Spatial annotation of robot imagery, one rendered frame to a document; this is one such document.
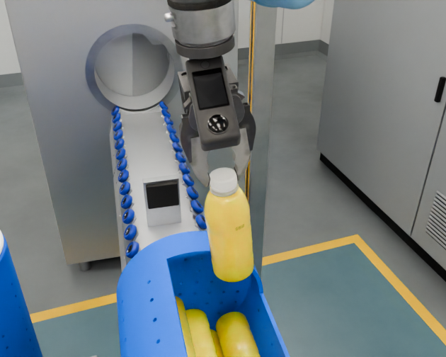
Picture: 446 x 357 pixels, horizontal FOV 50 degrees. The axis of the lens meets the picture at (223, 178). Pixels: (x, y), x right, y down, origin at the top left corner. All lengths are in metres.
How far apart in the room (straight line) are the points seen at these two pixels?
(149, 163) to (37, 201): 1.70
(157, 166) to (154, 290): 0.93
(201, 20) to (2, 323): 1.00
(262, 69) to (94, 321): 1.53
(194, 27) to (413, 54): 2.14
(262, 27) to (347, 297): 1.58
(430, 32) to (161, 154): 1.42
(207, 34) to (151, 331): 0.46
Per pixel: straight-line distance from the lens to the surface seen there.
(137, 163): 1.74
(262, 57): 1.40
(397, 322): 2.52
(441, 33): 2.48
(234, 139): 0.54
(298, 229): 2.92
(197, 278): 0.99
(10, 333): 1.40
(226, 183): 0.66
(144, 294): 0.85
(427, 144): 2.61
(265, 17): 1.37
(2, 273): 1.30
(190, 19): 0.55
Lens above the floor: 1.81
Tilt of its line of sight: 33 degrees down
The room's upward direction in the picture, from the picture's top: straight up
